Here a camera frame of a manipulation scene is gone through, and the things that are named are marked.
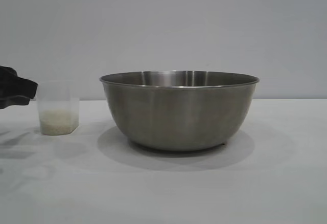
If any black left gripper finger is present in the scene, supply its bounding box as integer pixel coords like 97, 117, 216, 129
0, 97, 30, 109
0, 65, 38, 100

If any clear plastic measuring cup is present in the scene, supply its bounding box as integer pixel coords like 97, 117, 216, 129
35, 80, 80, 135

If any white uncooked rice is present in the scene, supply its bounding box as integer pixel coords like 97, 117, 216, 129
40, 108, 79, 135

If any stainless steel mixing bowl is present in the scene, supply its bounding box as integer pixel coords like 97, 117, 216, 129
99, 70, 261, 152

